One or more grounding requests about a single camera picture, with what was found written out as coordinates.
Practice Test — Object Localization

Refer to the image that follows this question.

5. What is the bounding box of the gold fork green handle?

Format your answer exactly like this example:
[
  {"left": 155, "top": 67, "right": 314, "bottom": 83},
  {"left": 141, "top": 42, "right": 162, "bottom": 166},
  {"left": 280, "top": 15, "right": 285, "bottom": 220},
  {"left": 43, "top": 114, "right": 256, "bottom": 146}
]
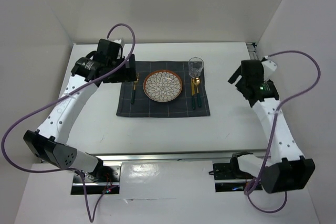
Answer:
[{"left": 131, "top": 73, "right": 139, "bottom": 104}]

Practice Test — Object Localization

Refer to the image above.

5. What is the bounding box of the floral ceramic plate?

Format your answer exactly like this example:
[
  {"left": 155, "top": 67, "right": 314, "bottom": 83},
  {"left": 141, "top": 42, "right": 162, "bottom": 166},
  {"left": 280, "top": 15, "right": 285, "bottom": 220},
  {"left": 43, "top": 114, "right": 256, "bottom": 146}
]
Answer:
[{"left": 143, "top": 70, "right": 183, "bottom": 103}]

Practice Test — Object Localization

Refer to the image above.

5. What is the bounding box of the gold spoon green handle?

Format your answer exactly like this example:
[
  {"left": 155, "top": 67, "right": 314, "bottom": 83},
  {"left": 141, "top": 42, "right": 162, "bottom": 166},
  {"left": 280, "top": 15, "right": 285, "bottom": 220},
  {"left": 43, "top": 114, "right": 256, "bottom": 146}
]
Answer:
[{"left": 193, "top": 78, "right": 202, "bottom": 108}]

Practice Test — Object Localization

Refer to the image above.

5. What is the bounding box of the clear plastic cup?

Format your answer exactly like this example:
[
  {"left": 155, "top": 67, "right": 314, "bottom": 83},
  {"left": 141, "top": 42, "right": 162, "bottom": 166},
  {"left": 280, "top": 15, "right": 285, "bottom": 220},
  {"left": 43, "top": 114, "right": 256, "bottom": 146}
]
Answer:
[{"left": 188, "top": 57, "right": 204, "bottom": 78}]

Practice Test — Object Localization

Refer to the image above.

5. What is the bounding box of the gold knife green handle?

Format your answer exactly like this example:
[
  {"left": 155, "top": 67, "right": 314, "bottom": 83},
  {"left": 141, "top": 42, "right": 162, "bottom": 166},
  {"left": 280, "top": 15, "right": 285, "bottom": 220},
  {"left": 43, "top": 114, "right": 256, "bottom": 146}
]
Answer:
[{"left": 191, "top": 78, "right": 196, "bottom": 110}]

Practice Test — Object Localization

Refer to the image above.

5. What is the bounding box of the dark checked cloth placemat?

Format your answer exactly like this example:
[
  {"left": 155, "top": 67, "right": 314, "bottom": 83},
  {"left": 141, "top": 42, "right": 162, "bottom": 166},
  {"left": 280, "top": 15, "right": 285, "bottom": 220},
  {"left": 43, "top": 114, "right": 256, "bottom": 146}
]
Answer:
[{"left": 116, "top": 61, "right": 211, "bottom": 118}]

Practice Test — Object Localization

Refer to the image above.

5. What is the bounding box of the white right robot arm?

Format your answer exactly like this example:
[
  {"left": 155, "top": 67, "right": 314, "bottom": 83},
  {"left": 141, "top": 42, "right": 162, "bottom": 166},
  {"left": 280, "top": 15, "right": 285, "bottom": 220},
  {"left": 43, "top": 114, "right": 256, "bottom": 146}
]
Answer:
[{"left": 228, "top": 60, "right": 316, "bottom": 194}]

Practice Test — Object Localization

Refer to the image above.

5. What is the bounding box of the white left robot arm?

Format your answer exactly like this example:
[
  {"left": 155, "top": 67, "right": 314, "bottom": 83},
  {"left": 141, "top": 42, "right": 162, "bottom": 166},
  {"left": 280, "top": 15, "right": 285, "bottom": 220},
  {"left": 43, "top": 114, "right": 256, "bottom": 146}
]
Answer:
[{"left": 24, "top": 43, "right": 247, "bottom": 182}]

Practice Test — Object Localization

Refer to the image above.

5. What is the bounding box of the aluminium right side rail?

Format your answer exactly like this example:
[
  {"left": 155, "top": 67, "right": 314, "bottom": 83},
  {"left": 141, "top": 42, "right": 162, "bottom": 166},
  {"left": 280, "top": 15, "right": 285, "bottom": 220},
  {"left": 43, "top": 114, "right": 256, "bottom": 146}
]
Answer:
[{"left": 246, "top": 42, "right": 262, "bottom": 60}]

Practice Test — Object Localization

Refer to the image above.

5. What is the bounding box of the aluminium rail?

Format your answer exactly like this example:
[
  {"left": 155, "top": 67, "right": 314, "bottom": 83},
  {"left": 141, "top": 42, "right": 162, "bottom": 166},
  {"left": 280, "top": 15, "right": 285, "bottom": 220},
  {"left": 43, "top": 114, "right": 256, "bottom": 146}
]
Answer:
[
  {"left": 40, "top": 148, "right": 288, "bottom": 164},
  {"left": 246, "top": 42, "right": 262, "bottom": 60}
]

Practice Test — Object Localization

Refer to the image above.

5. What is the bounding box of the aluminium front rail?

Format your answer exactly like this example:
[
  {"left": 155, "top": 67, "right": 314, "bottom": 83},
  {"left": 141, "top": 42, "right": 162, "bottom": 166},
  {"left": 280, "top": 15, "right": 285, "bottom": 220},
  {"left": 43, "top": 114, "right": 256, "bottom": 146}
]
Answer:
[{"left": 40, "top": 148, "right": 288, "bottom": 164}]

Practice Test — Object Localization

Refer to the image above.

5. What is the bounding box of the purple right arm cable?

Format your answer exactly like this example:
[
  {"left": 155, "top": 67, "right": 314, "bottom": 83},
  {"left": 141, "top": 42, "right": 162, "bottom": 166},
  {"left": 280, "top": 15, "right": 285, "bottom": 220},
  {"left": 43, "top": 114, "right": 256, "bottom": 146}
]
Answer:
[{"left": 243, "top": 50, "right": 321, "bottom": 214}]

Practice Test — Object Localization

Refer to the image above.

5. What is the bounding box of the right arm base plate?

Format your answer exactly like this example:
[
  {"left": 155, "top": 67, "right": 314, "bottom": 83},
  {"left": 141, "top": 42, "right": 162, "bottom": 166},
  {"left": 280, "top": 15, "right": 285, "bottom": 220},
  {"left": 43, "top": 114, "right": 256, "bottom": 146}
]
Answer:
[{"left": 208, "top": 163, "right": 253, "bottom": 193}]

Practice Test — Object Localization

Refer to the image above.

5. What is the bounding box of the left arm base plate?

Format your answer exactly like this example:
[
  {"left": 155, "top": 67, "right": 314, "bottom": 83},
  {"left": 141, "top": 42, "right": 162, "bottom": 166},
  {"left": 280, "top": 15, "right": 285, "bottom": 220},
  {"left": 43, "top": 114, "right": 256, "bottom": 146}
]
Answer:
[{"left": 70, "top": 162, "right": 121, "bottom": 195}]

